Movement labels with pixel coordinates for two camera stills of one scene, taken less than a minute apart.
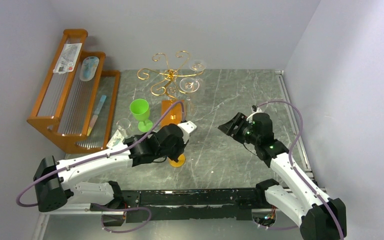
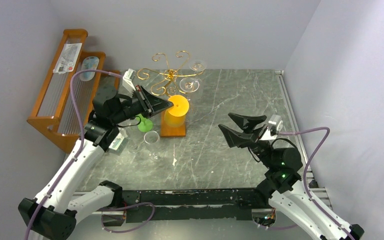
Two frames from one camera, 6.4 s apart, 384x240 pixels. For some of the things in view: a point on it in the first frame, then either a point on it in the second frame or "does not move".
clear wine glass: [197, 67] does not move
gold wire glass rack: [162, 86] does not move
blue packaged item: [89, 67] does not move
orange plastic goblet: [181, 159] → [175, 115]
